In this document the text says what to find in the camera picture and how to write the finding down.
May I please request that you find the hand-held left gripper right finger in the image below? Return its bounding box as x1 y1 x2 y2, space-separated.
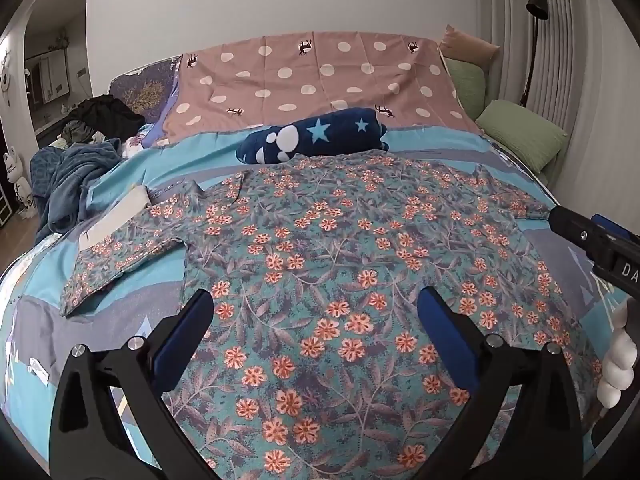
416 286 593 480

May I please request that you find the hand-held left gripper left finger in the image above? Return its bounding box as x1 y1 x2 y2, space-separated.
56 289 222 480

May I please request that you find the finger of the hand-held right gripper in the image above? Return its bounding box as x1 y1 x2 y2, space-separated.
547 205 603 261

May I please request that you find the floral teal shirt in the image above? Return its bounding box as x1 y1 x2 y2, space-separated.
60 150 607 480

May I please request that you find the black clothes pile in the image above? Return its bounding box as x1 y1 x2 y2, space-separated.
75 95 146 139

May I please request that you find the person's right hand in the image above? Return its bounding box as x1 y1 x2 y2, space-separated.
599 299 640 411

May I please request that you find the teal and grey bedspread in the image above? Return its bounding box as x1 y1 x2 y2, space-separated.
0 120 640 480

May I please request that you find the green pillow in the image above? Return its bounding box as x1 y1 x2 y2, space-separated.
444 57 487 117
475 100 569 174

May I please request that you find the grey pleated curtain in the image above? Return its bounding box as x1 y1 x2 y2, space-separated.
487 0 640 221

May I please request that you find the blue-grey crumpled blanket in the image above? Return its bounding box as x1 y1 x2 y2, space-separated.
30 139 123 233

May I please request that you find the tan pillow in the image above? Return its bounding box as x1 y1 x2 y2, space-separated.
439 25 501 68

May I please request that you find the white cat figurine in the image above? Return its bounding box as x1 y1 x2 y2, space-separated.
15 175 39 219
2 147 21 184

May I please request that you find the black floor lamp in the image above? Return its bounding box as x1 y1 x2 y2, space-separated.
520 0 550 108

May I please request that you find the navy star print blanket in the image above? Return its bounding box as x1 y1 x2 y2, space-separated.
236 107 391 166

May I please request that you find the purple tree print pillow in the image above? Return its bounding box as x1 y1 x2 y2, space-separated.
109 55 183 126

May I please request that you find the pink polka dot blanket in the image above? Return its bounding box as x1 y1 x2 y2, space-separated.
162 32 483 142

